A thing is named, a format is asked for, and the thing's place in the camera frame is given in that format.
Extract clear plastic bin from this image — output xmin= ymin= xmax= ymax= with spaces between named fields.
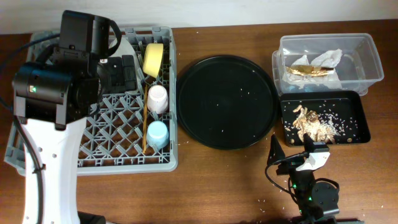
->
xmin=272 ymin=33 xmax=384 ymax=96

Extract pink cup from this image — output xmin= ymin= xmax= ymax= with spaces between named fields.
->
xmin=147 ymin=85 xmax=169 ymax=114

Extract round black tray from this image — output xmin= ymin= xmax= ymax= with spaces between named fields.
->
xmin=176 ymin=55 xmax=279 ymax=150

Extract white round plate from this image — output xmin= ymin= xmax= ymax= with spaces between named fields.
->
xmin=104 ymin=37 xmax=138 ymax=93

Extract rice and nutshell pile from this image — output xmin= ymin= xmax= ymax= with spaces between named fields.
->
xmin=282 ymin=105 xmax=361 ymax=146

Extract blue cup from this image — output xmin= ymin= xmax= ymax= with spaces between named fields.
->
xmin=146 ymin=121 xmax=169 ymax=149

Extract gold coffee sachet wrapper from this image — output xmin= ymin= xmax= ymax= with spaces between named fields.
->
xmin=285 ymin=65 xmax=335 ymax=77

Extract black rectangular tray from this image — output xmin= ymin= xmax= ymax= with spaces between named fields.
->
xmin=280 ymin=91 xmax=371 ymax=147

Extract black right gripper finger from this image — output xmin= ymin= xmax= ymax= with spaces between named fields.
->
xmin=303 ymin=133 xmax=315 ymax=151
xmin=267 ymin=134 xmax=285 ymax=166

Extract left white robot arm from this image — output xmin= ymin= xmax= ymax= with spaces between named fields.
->
xmin=12 ymin=118 xmax=106 ymax=223

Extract yellow bowl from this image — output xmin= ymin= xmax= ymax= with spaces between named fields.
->
xmin=142 ymin=43 xmax=164 ymax=78

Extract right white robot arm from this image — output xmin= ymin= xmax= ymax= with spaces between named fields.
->
xmin=264 ymin=134 xmax=363 ymax=224

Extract grey dishwasher rack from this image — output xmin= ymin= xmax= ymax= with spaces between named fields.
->
xmin=3 ymin=26 xmax=178 ymax=177

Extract wooden chopstick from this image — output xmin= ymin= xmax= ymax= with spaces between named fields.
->
xmin=142 ymin=85 xmax=149 ymax=155

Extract white tissue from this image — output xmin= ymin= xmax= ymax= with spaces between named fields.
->
xmin=282 ymin=49 xmax=342 ymax=89

